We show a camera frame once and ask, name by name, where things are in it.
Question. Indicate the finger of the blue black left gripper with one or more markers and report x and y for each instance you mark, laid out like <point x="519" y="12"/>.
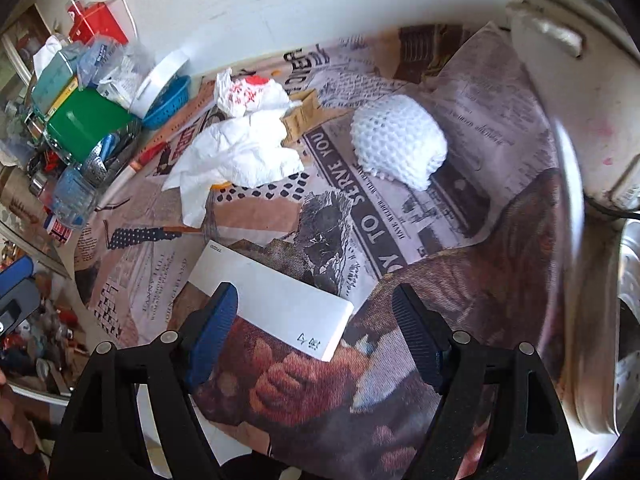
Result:
<point x="19" y="270"/>

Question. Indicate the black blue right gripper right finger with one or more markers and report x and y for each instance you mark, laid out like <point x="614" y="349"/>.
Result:
<point x="528" y="436"/>

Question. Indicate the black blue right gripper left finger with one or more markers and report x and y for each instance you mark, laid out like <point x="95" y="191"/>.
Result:
<point x="101" y="435"/>

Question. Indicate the white paper card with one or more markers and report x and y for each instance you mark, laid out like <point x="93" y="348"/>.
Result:
<point x="306" y="318"/>

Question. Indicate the white tissue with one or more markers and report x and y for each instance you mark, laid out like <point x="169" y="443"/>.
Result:
<point x="246" y="151"/>

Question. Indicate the white red printed paper bag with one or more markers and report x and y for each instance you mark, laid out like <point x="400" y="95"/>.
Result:
<point x="246" y="95"/>

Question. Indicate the brown cardboard piece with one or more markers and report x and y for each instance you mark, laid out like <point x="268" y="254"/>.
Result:
<point x="308" y="115"/>

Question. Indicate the person's left hand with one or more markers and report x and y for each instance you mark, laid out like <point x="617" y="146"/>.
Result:
<point x="21" y="432"/>

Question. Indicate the plastic water bottle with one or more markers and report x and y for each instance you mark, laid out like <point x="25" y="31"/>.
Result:
<point x="74" y="198"/>

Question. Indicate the aluminium steamer pot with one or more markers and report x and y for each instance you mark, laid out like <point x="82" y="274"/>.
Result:
<point x="601" y="292"/>

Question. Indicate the green tin box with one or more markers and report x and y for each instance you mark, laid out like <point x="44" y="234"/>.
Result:
<point x="80" y="119"/>

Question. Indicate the teal tissue box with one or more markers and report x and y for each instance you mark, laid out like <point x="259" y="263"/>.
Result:
<point x="53" y="80"/>

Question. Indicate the clear plastic bag clutter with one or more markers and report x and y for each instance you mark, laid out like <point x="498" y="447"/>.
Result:
<point x="114" y="70"/>

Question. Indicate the blue plastic basket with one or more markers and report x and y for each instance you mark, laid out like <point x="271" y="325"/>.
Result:
<point x="168" y="104"/>

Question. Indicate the white round tray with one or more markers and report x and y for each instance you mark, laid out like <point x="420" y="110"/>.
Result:
<point x="155" y="83"/>

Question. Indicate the red box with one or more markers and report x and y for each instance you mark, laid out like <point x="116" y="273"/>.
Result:
<point x="93" y="19"/>

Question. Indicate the newspaper print table cloth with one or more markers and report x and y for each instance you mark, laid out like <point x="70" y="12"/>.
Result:
<point x="482" y="244"/>

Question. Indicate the white foam fruit net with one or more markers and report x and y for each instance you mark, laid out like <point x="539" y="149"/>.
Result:
<point x="395" y="138"/>

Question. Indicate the white rice cooker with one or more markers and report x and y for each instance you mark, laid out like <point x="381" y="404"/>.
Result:
<point x="585" y="68"/>

